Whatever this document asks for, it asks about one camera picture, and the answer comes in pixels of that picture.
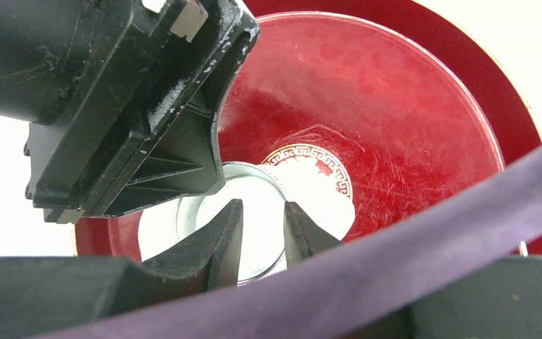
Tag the white dough piece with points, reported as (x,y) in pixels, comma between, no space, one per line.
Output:
(263,190)

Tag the round red lacquer tray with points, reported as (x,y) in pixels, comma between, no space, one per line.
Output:
(401,105)

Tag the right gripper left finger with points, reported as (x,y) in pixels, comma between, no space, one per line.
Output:
(45,294)

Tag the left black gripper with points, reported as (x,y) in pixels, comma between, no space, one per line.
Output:
(124,98)

